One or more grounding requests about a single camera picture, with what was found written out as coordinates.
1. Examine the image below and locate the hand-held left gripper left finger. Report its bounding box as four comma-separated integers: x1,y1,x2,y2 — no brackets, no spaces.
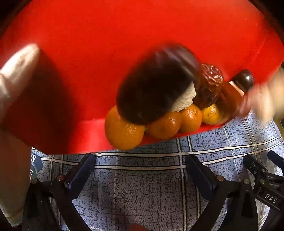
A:
22,153,96,231

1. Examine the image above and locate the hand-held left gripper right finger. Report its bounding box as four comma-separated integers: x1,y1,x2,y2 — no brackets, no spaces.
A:
185,154,259,231

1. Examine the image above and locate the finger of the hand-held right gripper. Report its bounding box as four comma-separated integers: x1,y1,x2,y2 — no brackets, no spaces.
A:
267,151,284,171
243,154,270,194

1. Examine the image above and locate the orange mandarin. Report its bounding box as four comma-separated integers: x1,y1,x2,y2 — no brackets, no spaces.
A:
201,103,224,125
105,105,146,150
145,111,182,140
179,104,203,134

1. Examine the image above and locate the large wrinkled red date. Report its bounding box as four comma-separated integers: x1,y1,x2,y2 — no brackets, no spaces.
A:
193,63,224,110

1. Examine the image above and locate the red tray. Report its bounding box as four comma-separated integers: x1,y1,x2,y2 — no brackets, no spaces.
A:
0,0,284,155

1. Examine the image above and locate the another person's forearm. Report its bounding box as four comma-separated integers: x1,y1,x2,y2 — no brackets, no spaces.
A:
0,131,34,228

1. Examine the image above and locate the dark blue card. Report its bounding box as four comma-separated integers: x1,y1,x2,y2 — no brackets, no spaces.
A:
30,148,43,178

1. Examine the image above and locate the blue checked tablecloth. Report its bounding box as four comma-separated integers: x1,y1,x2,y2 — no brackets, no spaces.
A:
30,107,284,231

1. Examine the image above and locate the glossy brown fruit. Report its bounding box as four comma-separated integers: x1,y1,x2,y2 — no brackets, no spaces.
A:
219,82,244,121

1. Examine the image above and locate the white peeled fruit piece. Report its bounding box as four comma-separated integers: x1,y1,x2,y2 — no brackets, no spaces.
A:
171,83,197,112

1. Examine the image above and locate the small white fruit piece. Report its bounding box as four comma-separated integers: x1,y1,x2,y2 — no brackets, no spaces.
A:
228,80,244,96

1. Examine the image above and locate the dark round fruit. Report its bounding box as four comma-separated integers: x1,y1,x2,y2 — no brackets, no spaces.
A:
232,69,254,92

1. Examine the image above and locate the dark brown date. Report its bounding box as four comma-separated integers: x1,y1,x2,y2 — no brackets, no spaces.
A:
116,44,200,125

